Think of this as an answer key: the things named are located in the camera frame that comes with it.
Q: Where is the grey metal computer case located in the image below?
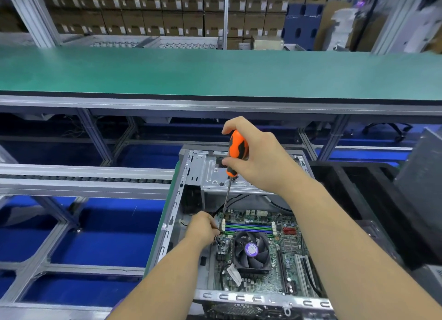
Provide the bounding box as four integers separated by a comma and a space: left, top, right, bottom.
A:
145, 145, 338, 320

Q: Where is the stack of cardboard boxes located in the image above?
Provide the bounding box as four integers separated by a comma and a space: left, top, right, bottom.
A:
38, 0, 329, 44

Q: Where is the grey flat metal rail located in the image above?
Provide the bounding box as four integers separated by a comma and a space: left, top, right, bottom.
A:
0, 163, 177, 200

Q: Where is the green conveyor belt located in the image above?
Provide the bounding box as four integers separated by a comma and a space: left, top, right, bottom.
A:
0, 47, 442, 106

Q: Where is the orange black handle screwdriver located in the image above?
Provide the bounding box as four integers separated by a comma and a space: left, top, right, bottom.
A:
217, 130, 250, 224

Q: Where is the person's left forearm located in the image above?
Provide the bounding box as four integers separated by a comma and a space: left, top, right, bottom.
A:
107, 239, 214, 320

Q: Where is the person's right forearm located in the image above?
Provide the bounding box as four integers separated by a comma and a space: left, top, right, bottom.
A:
283, 181, 442, 320

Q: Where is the person's left hand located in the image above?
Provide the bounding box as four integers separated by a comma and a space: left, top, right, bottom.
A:
184, 211, 222, 251

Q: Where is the person's right hand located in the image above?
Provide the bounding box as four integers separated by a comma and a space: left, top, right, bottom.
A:
221, 116, 308, 200

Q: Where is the green motherboard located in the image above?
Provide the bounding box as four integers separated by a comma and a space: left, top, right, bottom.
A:
213, 209, 322, 297

